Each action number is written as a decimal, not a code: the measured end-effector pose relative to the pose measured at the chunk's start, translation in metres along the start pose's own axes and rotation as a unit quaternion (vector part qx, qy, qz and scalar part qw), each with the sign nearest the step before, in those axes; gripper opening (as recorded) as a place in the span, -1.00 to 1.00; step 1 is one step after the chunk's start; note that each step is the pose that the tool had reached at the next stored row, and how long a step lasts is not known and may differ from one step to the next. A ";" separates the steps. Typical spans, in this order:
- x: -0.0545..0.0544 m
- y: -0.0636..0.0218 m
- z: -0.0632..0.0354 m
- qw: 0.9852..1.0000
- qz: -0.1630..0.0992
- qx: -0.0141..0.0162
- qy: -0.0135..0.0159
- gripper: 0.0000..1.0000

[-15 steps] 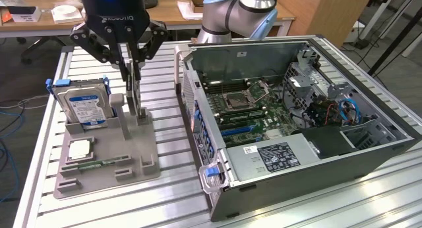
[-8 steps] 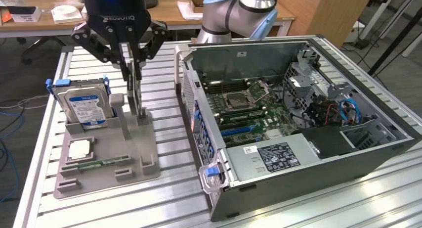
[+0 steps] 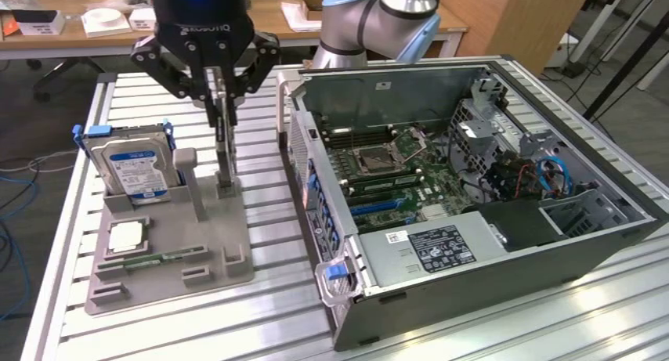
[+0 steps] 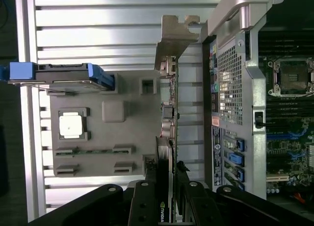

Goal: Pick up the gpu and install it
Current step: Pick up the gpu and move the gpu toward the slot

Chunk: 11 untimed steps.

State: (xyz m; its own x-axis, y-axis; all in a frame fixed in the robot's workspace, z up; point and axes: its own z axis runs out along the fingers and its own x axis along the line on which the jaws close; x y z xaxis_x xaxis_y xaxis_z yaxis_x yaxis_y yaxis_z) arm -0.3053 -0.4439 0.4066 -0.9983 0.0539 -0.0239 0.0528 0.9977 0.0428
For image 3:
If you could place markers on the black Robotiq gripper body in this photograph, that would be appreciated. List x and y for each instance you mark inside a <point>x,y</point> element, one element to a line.
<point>198,32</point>

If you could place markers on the graphics card with metal bracket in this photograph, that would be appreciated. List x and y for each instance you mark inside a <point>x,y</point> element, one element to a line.
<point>226,149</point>

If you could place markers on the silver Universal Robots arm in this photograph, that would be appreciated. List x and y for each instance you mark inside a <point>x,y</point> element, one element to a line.
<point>345,28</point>

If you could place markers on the small white cardboard box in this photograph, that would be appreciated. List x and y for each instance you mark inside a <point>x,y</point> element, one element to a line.
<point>142,19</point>

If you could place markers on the stack of white papers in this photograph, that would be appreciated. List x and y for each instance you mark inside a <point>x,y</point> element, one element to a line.
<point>302,18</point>

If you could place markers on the white round part on base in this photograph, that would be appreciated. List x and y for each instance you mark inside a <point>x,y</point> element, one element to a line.
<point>104,21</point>

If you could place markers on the long wooden desk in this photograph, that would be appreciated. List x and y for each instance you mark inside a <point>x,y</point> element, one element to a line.
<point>77,44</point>

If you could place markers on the black office chair base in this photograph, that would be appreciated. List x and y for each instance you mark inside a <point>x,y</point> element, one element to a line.
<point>68,69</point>

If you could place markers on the white box with black lid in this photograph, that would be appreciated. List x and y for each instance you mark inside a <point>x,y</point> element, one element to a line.
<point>39,22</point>

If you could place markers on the hard disk in blue carrier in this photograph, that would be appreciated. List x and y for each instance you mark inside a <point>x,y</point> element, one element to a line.
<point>132,169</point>

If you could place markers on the CPU socket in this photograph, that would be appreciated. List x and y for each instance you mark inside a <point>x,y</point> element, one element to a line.
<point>375,159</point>

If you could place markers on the open metal socket cover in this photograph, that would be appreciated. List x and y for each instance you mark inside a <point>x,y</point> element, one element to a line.
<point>413,143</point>

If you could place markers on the RAM stick with white label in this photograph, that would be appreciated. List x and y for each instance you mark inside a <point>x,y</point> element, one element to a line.
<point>386,184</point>

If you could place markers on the blue card retainer strip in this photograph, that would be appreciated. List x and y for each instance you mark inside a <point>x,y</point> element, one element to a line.
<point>325,212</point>

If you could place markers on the blue expansion slot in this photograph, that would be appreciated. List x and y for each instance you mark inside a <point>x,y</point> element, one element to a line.
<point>378,207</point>

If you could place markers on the grey plastic parts rack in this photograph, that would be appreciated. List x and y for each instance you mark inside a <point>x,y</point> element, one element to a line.
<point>172,235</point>

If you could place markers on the silver CPU chip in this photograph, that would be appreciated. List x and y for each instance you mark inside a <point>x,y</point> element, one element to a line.
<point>126,237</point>

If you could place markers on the green motherboard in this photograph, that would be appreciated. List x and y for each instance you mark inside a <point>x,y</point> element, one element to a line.
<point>439,181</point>

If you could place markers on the perforated metal drive cage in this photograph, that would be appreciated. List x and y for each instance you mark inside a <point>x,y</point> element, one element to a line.
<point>475,141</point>

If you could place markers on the green RAM stick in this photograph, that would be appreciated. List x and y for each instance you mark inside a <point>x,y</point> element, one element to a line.
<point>156,257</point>

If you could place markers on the wooden cabinet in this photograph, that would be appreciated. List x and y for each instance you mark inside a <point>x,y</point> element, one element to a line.
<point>522,24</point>

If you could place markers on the blue case latch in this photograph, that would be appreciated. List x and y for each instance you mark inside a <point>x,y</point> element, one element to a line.
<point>335,269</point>

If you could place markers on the grey power supply unit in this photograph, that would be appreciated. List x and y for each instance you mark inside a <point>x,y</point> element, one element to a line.
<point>418,251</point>

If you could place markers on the black floor power adapter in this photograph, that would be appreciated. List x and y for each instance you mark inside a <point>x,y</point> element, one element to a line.
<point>573,69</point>

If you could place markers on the black slanted stand pole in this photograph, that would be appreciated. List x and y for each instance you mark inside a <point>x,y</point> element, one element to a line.
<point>626,59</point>

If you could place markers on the open dark grey PC case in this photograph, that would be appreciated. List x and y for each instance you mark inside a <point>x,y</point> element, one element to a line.
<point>470,298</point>

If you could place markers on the metal disk bay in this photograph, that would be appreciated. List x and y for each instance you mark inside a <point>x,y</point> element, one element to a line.
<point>590,212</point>

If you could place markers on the white desk frame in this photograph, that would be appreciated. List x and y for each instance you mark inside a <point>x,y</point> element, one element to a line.
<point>590,28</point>

